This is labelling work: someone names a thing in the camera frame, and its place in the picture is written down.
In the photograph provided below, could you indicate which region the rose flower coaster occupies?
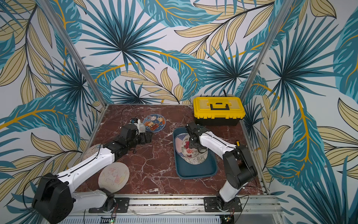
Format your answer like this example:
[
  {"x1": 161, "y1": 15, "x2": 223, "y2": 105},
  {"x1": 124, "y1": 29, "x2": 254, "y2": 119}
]
[{"x1": 180, "y1": 135, "x2": 200, "y2": 158}]

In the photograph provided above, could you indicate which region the teal plastic storage tray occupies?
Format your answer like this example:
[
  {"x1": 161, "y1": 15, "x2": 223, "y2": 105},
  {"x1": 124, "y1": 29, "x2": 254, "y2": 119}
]
[{"x1": 172, "y1": 127, "x2": 218, "y2": 179}]

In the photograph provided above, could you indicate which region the purple bunny planet coaster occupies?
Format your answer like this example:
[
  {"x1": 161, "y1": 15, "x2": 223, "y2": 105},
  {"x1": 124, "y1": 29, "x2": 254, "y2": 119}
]
[{"x1": 175, "y1": 133, "x2": 189, "y2": 154}]

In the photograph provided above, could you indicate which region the alpaca coaster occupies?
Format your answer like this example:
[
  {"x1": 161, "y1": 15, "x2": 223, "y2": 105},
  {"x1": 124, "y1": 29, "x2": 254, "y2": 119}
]
[{"x1": 195, "y1": 151, "x2": 208, "y2": 164}]

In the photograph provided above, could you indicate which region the green tulip bunny coaster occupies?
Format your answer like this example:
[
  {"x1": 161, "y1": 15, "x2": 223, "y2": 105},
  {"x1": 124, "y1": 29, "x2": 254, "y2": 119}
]
[{"x1": 182, "y1": 157, "x2": 201, "y2": 165}]

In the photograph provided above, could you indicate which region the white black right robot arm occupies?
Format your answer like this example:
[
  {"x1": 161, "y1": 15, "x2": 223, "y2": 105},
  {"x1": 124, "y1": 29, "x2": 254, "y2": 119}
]
[{"x1": 185, "y1": 122, "x2": 257, "y2": 206}]

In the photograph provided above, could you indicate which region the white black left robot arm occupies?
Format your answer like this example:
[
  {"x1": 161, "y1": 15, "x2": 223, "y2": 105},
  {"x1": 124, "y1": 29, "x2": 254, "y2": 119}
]
[{"x1": 32, "y1": 124, "x2": 153, "y2": 224}]

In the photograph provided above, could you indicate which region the yellow black toolbox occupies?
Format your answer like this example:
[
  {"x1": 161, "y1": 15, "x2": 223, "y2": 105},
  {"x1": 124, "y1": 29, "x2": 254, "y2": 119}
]
[{"x1": 193, "y1": 97, "x2": 246, "y2": 126}]

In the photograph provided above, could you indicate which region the blue denim bears coaster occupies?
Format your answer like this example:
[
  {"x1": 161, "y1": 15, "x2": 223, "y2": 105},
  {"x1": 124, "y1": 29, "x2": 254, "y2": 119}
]
[{"x1": 143, "y1": 114, "x2": 166, "y2": 133}]

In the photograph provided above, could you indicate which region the beige doodle coaster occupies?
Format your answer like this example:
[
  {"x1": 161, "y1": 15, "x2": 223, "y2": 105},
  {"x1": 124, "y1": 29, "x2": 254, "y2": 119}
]
[{"x1": 81, "y1": 144, "x2": 101, "y2": 161}]

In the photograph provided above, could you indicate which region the pale pink cat coaster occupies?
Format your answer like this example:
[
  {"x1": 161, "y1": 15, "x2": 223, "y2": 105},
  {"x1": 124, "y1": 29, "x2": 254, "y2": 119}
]
[{"x1": 98, "y1": 162, "x2": 130, "y2": 193}]

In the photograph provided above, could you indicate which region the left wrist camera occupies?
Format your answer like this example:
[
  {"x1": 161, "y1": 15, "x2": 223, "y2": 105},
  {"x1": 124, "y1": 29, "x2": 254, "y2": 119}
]
[{"x1": 130, "y1": 118, "x2": 141, "y2": 125}]

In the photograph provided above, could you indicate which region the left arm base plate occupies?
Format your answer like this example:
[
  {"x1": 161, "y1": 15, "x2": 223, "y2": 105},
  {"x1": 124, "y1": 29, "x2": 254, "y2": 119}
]
[{"x1": 89, "y1": 197, "x2": 130, "y2": 214}]

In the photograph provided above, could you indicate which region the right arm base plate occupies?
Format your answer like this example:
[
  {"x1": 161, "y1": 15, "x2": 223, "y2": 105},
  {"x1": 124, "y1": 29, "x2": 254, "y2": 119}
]
[{"x1": 203, "y1": 197, "x2": 242, "y2": 212}]

